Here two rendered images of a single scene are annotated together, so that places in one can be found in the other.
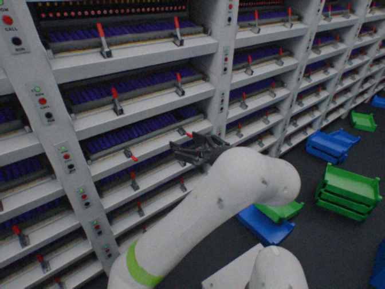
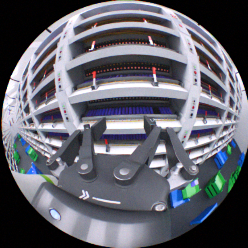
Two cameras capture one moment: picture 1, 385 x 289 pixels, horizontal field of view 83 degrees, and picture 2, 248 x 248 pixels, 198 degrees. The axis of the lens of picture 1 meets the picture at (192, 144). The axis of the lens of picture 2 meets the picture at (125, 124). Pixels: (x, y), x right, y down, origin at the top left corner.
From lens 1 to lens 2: 0.62 m
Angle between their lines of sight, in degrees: 36
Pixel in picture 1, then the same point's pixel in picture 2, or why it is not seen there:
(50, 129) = (60, 94)
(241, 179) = not seen: outside the picture
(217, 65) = (189, 73)
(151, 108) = (119, 87)
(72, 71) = (71, 63)
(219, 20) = (184, 46)
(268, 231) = (177, 199)
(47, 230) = not seen: hidden behind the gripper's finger
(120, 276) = not seen: hidden behind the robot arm
